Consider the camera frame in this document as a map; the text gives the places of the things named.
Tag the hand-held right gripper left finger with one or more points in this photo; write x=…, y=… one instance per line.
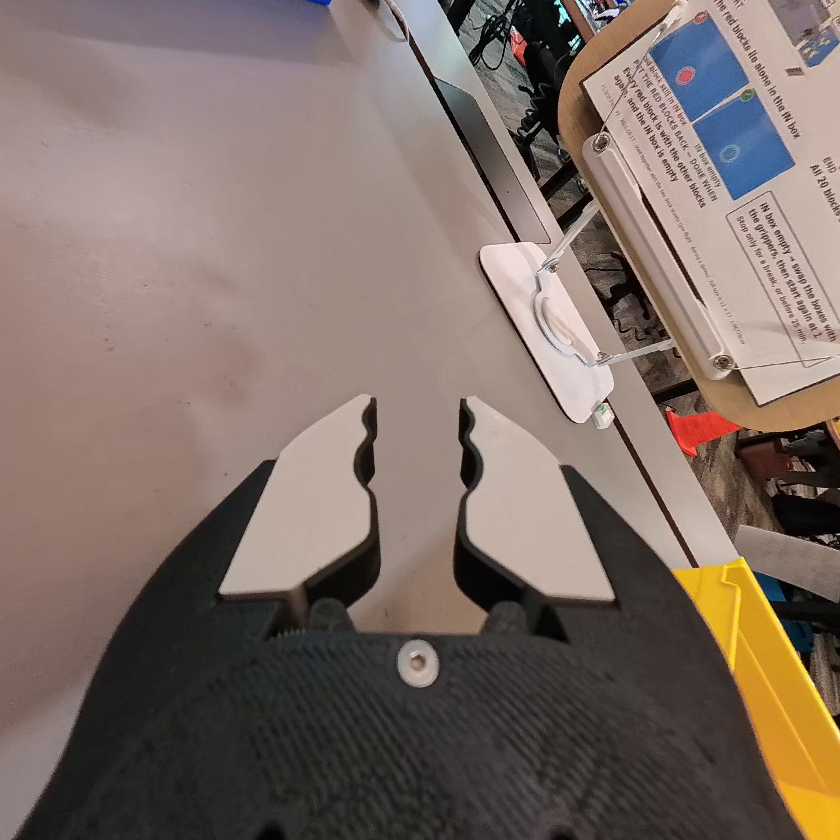
x=302, y=518

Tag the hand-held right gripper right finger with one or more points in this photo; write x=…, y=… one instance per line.
x=531, y=518

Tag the yellow storage bin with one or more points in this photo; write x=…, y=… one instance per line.
x=787, y=689

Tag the small white green-label box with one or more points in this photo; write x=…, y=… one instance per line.
x=602, y=415

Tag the orange cone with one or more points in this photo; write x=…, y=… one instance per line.
x=699, y=426

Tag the brown box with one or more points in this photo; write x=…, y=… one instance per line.
x=764, y=459

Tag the grey fabric panel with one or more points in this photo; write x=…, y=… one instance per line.
x=781, y=564

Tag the white document stand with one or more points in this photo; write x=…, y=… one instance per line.
x=722, y=164

